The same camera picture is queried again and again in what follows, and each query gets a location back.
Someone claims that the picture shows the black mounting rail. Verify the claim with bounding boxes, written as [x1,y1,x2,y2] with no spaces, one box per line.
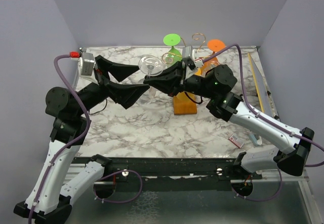
[70,157,269,192]

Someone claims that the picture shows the red white small box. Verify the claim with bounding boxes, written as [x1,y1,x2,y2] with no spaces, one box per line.
[228,134,244,148]

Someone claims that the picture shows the blue white small object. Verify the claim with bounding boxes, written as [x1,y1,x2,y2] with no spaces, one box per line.
[249,133,263,147]

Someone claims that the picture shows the clear wine glass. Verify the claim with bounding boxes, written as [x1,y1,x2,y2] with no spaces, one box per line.
[136,54,164,105]
[161,52,179,67]

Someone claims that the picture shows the clear glass tumbler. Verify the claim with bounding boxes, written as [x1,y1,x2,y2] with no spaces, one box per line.
[205,60,220,72]

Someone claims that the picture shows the green plastic wine glass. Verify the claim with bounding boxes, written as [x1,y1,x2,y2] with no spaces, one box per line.
[163,33,182,61]

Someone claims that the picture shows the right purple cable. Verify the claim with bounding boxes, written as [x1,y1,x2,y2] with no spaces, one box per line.
[202,43,324,168]

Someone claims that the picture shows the orange plastic wine glass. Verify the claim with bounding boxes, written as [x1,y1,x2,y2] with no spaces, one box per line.
[200,39,226,77]

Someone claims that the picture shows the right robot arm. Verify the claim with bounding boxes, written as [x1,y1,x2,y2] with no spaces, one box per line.
[144,62,314,179]

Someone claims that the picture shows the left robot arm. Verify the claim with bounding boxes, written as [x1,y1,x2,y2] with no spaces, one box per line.
[14,52,149,223]

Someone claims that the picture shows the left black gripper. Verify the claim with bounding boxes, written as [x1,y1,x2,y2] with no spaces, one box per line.
[75,55,150,116]

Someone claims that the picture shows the yellow plastic wine glass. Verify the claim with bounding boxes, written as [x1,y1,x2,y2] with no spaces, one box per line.
[175,91,203,104]

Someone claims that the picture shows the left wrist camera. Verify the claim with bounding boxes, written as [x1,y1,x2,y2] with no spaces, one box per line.
[69,51,97,85]

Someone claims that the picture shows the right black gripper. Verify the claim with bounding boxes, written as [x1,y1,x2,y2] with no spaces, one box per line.
[144,60,216,99]

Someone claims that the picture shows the purple cable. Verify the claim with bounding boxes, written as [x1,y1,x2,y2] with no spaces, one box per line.
[27,54,91,224]
[202,43,324,168]

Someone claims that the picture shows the gold wire wine glass rack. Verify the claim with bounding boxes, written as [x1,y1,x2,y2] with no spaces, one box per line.
[173,38,200,115]

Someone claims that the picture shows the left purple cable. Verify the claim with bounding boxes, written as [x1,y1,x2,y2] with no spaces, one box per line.
[27,54,91,224]

